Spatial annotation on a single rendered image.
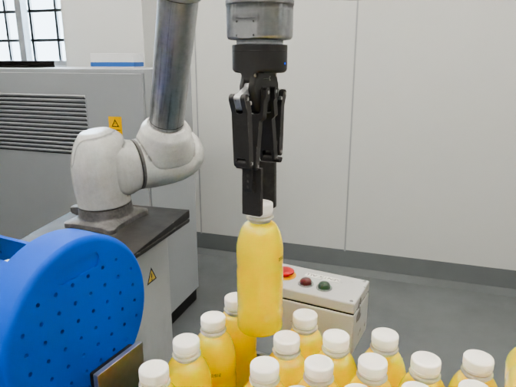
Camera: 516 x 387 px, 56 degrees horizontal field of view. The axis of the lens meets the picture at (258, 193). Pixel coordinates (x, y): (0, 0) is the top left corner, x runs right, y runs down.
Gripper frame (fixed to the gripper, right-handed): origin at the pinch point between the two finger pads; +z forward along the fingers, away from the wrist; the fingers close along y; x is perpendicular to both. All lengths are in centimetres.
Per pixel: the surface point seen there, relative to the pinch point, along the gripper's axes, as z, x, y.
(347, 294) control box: 21.2, 10.0, -14.1
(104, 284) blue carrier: 17.3, -24.4, 8.1
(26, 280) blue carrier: 10.8, -24.7, 21.6
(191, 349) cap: 21.2, -4.7, 12.0
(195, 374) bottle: 24.7, -3.9, 12.4
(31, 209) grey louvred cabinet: 63, -200, -112
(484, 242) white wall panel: 99, 29, -274
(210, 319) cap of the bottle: 20.7, -6.4, 4.5
